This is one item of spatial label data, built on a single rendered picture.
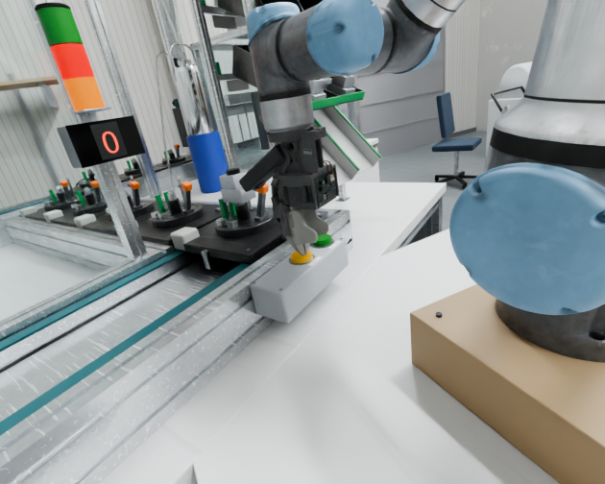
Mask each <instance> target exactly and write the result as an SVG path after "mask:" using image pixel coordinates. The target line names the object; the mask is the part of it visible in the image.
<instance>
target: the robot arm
mask: <svg viewBox="0 0 605 484"><path fill-rule="evenodd" d="M465 1H466V0H390V1H389V2H388V4H387V5H386V7H385V8H380V7H378V6H377V4H376V2H375V1H372V0H323V1H322V2H321V3H319V4H318V5H316V6H314V7H312V8H310V9H307V10H305V11H303V12H300V10H299V8H298V6H297V5H295V4H293V3H290V2H277V3H271V4H266V5H264V6H262V7H257V8H255V9H253V10H251V11H250V12H249V13H248V15H247V17H246V26H247V32H248V39H249V41H248V47H249V51H250V52H251V56H252V61H253V67H254V75H255V80H256V86H257V91H258V96H259V101H260V102H263V103H260V108H261V113H262V118H263V124H264V129H265V130H266V131H269V132H268V133H267V135H268V140H269V142H271V143H276V142H280V144H278V145H275V146H274V147H273V148H272V149H271V150H270V151H269V152H268V153H267V154H266V155H265V156H264V157H263V158H262V159H261V160H260V161H259V162H258V163H257V164H256V165H255V166H254V167H253V168H251V169H250V170H249V171H248V172H247V173H246V174H245V175H244V176H243V177H242V178H241V179H240V180H239V183H240V184H241V186H242V188H243V189H244V191H245V192H248V191H251V190H253V189H259V188H261V187H263V186H264V185H265V183H266V182H267V181H268V180H269V179H271V178H272V177H273V179H272V182H271V188H272V197H271V201H272V204H273V213H274V217H275V220H276V223H277V225H278V227H279V229H280V231H281V232H282V234H283V235H284V236H285V237H286V239H287V240H288V242H289V243H290V244H291V246H292V247H293V248H294V249H295V250H296V251H297V252H298V253H299V254H300V255H306V254H307V251H308V247H309V243H313V242H316V241H317V240H318V235H322V234H326V233H328V230H329V227H328V223H327V222H326V221H324V220H322V219H321V218H319V217H318V216H317V213H316V210H318V209H319V208H321V207H322V206H324V205H326V204H327V203H329V202H330V201H332V200H334V199H335V198H336V196H338V197H339V188H338V180H337V171H336V164H331V163H330V162H329V161H328V160H324V157H323V149H322V141H321V138H322V137H325V136H327V132H326V127H320V128H314V126H313V125H310V124H312V123H313V122H314V115H313V107H312V100H311V94H310V93H311V91H310V83H309V81H313V80H317V79H322V78H326V77H333V76H350V75H369V74H379V73H393V74H403V73H407V72H410V71H415V70H419V69H421V68H423V67H424V66H426V65H427V64H428V63H429V62H430V61H431V60H432V59H433V57H434V56H435V54H436V50H437V47H438V45H439V43H440V31H441V30H442V28H443V27H444V26H445V25H446V24H447V22H448V21H449V20H450V19H451V17H452V16H453V15H454V14H455V13H456V11H457V10H458V9H459V8H460V7H461V5H462V4H463V3H464V2H465ZM305 94H308V95H305ZM300 95H302V96H300ZM294 96H297V97H294ZM287 97H291V98H287ZM281 98H285V99H281ZM278 99H279V100H278ZM272 100H274V101H272ZM266 101H268V102H266ZM324 161H327V162H328V163H329V164H327V163H326V162H324ZM324 163H325V164H324ZM290 207H293V208H294V209H293V210H291V209H290ZM449 236H450V241H451V245H452V248H453V250H454V253H455V255H456V257H457V259H458V261H459V263H460V264H462V265H463V266H464V267H465V268H466V270H467V271H468V273H469V276H470V278H471V279H472V280H473V281H474V282H475V283H476V284H477V285H479V286H480V287H481V288H482V289H483V290H485V291H486V292H487V293H489V294H490V295H492V296H493V297H495V298H496V313H497V315H498V317H499V318H500V319H501V321H502V322H503V323H504V324H505V325H507V326H508V327H509V328H510V329H512V330H513V331H514V332H516V333H517V334H518V335H519V336H521V337H522V338H524V339H526V340H527V341H529V342H531V343H533V344H535V345H537V346H539V347H542V348H544V349H546V350H549V351H553V352H556V353H559V354H562V355H565V356H568V357H572V358H576V359H581V360H587V361H592V362H602V363H605V0H547V4H546V8H545V12H544V19H543V23H542V27H541V30H540V34H539V38H538V42H537V46H536V50H535V54H534V58H533V61H532V64H531V68H530V72H529V76H528V80H527V84H526V88H525V91H524V95H523V97H522V98H521V99H520V101H519V102H518V103H517V104H516V105H515V106H513V107H512V108H511V109H509V110H508V111H506V112H505V113H504V114H502V115H501V116H500V117H498V119H497V120H496V122H495V123H494V128H493V132H492V136H491V141H490V144H489V149H488V153H487V157H486V162H485V166H484V171H483V173H482V174H480V175H479V176H477V177H476V178H475V179H473V180H472V181H471V182H470V183H469V184H468V185H467V187H466V188H465V189H464V191H463V192H462V193H461V194H460V196H459V197H458V199H457V200H456V202H455V204H454V206H453V209H452V212H451V214H450V219H449Z"/></svg>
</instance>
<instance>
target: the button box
mask: <svg viewBox="0 0 605 484"><path fill-rule="evenodd" d="M308 250H309V251H311V252H312V255H313V257H312V259H311V260H309V261H307V262H305V263H294V262H292V261H291V258H290V255H291V254H290V255H289V256H287V257H286V258H285V259H283V260H282V261H281V262H280V263H279V264H277V265H276V266H275V267H273V268H272V269H271V270H269V271H268V272H267V273H265V274H264V275H263V276H261V277H260V278H258V279H257V280H255V281H254V282H253V283H251V285H250V288H251V292H252V296H253V300H254V307H255V311H256V314H258V315H261V316H264V317H267V318H271V319H274V320H277V321H280V322H284V323H286V324H289V323H290V322H291V321H292V320H293V319H294V318H295V317H296V316H297V315H298V314H299V313H300V312H301V311H302V310H303V309H304V308H305V307H306V306H307V305H308V304H309V303H310V302H311V301H312V300H313V299H314V298H315V297H316V296H317V295H318V294H319V293H320V292H321V291H322V290H324V289H325V288H326V287H327V286H328V285H329V284H330V283H331V282H332V281H333V280H334V279H335V278H336V277H337V276H338V275H339V274H340V273H341V272H342V271H343V270H344V269H345V268H346V267H347V266H348V265H349V259H348V250H347V242H346V239H345V238H342V237H341V238H340V237H332V242H331V243H330V244H329V245H326V246H323V247H316V246H313V245H312V243H309V247H308Z"/></svg>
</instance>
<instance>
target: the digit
mask: <svg viewBox="0 0 605 484"><path fill-rule="evenodd" d="M89 126H90V128H91V131H92V133H93V136H94V138H95V141H96V144H97V146H98V149H99V152H100V154H101V157H102V159H103V160H105V159H109V158H114V157H121V156H124V155H127V154H128V153H127V150H126V147H125V145H124V142H123V139H122V136H121V133H120V131H119V128H118V125H117V123H116V121H114V122H108V123H102V124H96V125H89Z"/></svg>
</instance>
